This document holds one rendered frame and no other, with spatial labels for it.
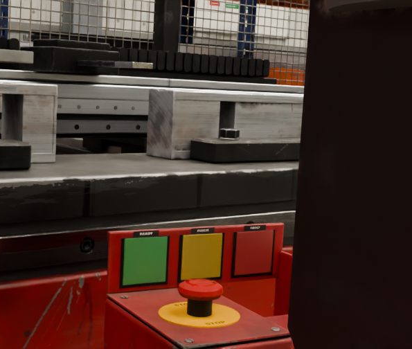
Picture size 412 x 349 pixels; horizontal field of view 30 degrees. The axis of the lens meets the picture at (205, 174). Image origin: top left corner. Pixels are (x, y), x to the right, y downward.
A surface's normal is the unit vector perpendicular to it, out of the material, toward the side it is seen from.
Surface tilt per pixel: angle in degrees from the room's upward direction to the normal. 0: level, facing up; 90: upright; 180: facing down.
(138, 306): 0
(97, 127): 90
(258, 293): 90
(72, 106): 90
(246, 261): 90
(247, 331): 0
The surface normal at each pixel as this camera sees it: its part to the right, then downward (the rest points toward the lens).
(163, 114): -0.77, 0.04
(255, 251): 0.49, 0.13
